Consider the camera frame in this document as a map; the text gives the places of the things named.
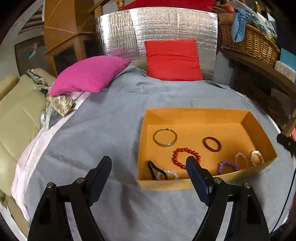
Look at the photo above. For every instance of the large red cushion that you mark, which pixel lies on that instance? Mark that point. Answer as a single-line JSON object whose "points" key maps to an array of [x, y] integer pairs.
{"points": [[166, 4]]}

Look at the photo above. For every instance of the pink pillow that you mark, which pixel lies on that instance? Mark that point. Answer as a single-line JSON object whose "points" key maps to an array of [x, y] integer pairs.
{"points": [[87, 74]]}

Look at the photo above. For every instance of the grey blanket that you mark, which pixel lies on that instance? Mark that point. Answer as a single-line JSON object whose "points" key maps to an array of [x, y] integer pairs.
{"points": [[104, 129]]}

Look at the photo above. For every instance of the clear plastic bag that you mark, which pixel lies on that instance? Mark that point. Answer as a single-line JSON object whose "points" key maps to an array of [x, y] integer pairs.
{"points": [[263, 22]]}

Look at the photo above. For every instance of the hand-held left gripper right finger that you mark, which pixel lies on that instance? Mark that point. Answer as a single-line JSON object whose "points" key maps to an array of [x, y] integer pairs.
{"points": [[195, 176]]}

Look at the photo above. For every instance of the dark red bangle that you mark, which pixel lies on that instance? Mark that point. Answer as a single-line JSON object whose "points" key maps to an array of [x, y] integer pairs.
{"points": [[204, 143]]}

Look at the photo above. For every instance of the blue box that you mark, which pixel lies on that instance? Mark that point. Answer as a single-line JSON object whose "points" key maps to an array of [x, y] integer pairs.
{"points": [[289, 56]]}

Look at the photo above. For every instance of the patterned cloth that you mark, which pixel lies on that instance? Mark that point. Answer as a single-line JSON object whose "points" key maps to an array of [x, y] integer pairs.
{"points": [[61, 104]]}

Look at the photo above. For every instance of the gold bangle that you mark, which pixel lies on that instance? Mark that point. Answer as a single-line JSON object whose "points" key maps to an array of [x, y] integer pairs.
{"points": [[154, 139]]}

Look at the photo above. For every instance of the blue cloth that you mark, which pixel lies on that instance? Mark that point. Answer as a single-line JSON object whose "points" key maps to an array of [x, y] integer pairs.
{"points": [[240, 23]]}

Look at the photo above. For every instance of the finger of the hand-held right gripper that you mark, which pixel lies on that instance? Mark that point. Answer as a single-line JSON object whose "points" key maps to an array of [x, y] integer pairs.
{"points": [[288, 143]]}

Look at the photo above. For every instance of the white patterned box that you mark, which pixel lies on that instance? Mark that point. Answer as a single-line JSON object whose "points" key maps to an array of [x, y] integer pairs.
{"points": [[285, 70]]}

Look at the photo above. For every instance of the orange cardboard box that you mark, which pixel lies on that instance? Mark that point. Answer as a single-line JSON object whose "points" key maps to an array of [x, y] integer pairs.
{"points": [[196, 122]]}

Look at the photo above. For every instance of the silver foil panel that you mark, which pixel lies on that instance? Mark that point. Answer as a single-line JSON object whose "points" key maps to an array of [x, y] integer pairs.
{"points": [[120, 32]]}

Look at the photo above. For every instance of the beige sofa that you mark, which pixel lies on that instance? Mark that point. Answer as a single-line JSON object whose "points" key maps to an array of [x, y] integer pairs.
{"points": [[18, 111]]}

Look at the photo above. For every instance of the wooden shelf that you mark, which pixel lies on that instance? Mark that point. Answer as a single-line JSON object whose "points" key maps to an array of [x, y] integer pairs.
{"points": [[266, 71]]}

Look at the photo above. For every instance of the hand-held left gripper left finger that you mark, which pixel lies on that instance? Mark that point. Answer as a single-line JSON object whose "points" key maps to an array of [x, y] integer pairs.
{"points": [[99, 179]]}

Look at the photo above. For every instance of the wicker basket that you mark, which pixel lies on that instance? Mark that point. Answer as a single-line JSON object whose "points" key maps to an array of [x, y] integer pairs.
{"points": [[254, 44]]}

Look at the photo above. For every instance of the wooden cabinet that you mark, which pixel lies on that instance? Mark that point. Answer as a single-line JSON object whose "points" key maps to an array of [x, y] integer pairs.
{"points": [[64, 27]]}

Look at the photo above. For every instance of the pink bed sheet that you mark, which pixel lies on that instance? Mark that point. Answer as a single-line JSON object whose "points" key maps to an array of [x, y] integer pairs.
{"points": [[30, 157]]}

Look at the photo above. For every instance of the red pillow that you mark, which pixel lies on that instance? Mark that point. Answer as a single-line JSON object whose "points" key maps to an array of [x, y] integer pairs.
{"points": [[173, 60]]}

